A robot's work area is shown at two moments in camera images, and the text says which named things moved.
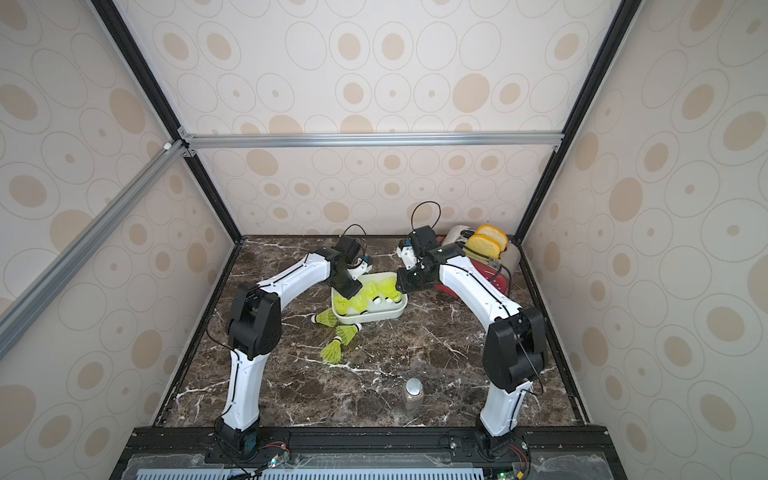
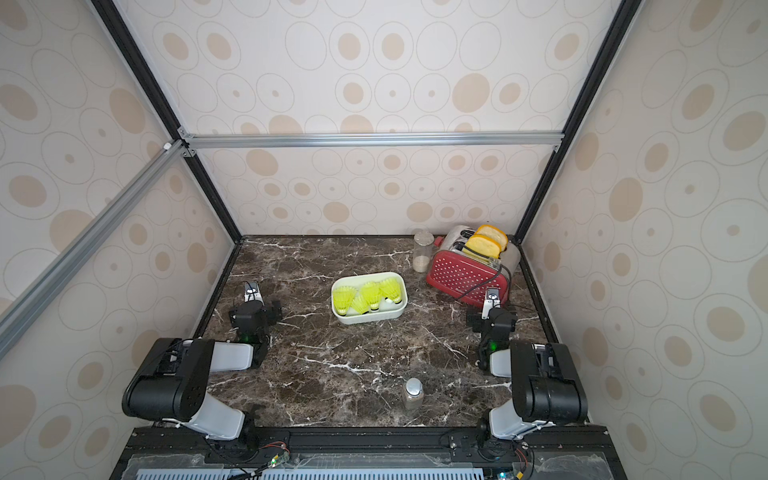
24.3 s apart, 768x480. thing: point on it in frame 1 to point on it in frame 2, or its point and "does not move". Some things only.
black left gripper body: (344, 284) to (269, 314)
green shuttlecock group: (347, 332) to (361, 300)
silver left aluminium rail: (49, 283) does not move
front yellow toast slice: (484, 245) does not move
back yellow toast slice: (494, 233) does not move
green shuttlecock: (388, 287) does not move
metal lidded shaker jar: (414, 394) does not move
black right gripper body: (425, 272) to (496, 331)
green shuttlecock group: (341, 303) does not move
